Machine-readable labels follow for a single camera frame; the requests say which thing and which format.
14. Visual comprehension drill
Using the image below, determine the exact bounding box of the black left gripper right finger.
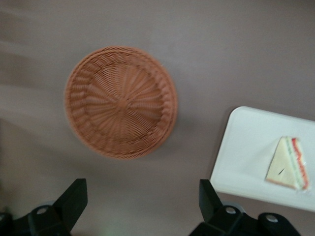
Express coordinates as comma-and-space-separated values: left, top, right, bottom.
188, 179, 248, 236

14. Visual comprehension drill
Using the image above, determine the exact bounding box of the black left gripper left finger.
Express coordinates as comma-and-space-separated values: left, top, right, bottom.
27, 178, 88, 236

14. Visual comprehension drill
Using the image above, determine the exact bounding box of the triangular sandwich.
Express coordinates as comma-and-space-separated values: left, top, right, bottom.
264, 135, 309, 191

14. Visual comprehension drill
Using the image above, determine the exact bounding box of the cream plastic tray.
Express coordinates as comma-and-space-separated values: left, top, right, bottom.
210, 106, 315, 213

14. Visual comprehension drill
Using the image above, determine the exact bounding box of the round brown wicker basket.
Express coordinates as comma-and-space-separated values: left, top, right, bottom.
64, 45, 179, 161

